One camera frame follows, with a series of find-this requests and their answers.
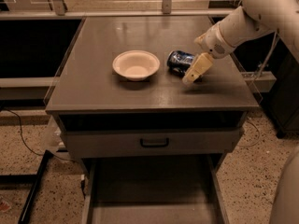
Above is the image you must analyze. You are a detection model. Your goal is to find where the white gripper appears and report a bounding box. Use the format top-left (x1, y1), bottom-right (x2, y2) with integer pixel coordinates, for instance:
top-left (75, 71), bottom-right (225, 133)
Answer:
top-left (182, 22), bottom-right (235, 84)

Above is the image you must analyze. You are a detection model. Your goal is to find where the blue pepsi can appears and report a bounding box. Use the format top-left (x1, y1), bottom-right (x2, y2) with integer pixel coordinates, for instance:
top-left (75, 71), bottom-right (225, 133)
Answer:
top-left (166, 50), bottom-right (194, 77)

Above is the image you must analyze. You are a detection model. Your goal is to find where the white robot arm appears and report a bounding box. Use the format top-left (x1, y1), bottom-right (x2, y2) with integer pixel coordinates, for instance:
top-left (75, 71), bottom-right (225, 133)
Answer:
top-left (182, 0), bottom-right (299, 84)

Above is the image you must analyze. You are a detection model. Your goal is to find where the grey top drawer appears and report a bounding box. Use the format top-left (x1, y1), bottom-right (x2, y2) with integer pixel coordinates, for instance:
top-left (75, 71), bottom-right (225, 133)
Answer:
top-left (61, 128), bottom-right (243, 159)

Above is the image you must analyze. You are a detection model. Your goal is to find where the grey drawer cabinet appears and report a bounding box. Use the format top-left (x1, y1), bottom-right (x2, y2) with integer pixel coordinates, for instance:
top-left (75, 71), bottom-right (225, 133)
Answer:
top-left (46, 16), bottom-right (258, 167)

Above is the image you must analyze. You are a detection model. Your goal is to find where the open grey middle drawer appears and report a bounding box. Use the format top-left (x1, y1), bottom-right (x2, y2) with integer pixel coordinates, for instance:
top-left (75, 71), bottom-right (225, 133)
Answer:
top-left (81, 155), bottom-right (229, 224)

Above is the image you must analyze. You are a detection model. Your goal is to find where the black drawer handle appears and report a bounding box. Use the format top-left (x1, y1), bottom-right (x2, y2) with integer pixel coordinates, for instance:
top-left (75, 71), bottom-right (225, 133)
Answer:
top-left (140, 138), bottom-right (169, 148)

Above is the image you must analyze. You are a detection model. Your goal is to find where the grey metal rail frame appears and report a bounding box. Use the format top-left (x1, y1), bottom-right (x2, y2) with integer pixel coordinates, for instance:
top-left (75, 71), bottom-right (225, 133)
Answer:
top-left (0, 0), bottom-right (234, 20)

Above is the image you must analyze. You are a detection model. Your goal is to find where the black floor cable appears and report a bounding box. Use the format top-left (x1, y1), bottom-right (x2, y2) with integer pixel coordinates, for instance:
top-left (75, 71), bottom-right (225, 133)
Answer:
top-left (3, 108), bottom-right (45, 157)

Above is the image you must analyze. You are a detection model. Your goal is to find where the black metal floor frame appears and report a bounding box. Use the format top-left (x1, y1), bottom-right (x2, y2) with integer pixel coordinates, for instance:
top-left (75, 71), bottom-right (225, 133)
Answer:
top-left (0, 150), bottom-right (53, 224)

